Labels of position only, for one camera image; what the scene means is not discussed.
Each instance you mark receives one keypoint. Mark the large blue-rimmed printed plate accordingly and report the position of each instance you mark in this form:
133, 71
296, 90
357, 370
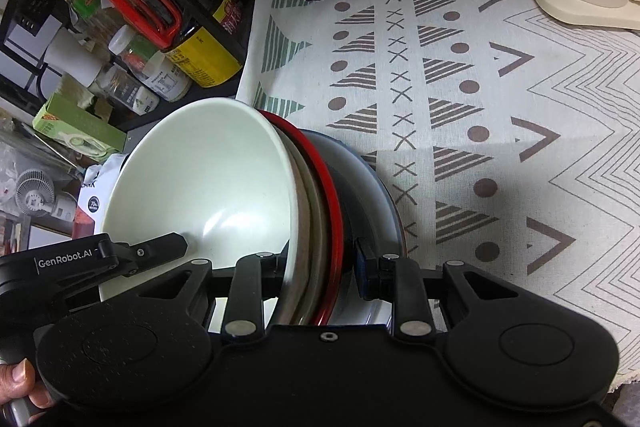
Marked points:
370, 316

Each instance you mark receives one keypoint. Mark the dark sauce bottle yellow label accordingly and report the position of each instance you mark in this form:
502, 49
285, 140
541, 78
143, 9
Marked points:
210, 47

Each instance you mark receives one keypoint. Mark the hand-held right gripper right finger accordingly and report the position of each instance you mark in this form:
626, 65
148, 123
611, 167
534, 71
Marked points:
363, 272

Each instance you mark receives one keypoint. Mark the small white-labelled seasoning jar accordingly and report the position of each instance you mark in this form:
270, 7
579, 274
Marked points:
130, 94

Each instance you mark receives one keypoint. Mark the green cardboard box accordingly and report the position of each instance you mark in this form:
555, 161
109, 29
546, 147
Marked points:
75, 122

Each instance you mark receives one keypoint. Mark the small white fan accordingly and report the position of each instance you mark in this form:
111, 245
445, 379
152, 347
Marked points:
40, 199

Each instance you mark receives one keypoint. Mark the patterned beige table cloth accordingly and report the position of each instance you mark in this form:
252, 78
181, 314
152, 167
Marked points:
500, 132

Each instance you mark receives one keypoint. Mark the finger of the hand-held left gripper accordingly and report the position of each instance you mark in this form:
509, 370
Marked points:
150, 248

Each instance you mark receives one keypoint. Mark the white cylinder container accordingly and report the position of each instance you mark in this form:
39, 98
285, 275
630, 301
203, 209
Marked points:
75, 54

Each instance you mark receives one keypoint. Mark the pale green bowl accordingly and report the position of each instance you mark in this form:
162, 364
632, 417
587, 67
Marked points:
210, 177

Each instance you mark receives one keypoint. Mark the white-capped seasoning jar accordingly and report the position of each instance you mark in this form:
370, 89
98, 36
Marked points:
160, 77

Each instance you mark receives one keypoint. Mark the person's left hand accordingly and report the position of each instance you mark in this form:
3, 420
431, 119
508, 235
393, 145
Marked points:
20, 382

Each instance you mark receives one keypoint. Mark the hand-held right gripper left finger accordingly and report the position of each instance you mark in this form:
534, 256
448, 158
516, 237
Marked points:
245, 292

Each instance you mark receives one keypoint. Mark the small blue-rimmed printed plate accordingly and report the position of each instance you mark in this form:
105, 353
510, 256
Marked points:
361, 202

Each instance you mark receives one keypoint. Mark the beige bowl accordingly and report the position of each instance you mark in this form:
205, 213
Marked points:
309, 227

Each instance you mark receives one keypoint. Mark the white bag with dark print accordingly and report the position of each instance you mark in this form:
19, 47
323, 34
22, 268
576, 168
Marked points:
95, 202

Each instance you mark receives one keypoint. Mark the red bowl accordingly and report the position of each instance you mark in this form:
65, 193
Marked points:
333, 217

